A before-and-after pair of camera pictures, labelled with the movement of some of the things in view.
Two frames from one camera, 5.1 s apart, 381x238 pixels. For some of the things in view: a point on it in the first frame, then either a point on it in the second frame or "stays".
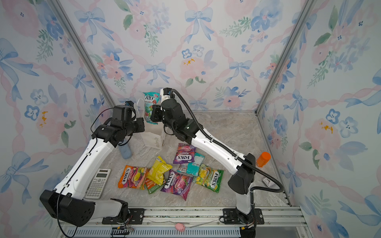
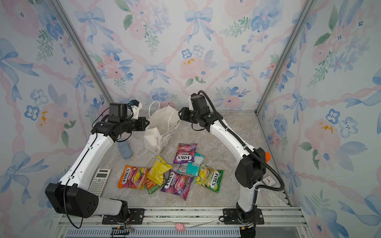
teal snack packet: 192,168 stays
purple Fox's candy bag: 185,153 stays
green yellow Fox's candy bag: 209,178 stays
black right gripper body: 161,114 to 191,115
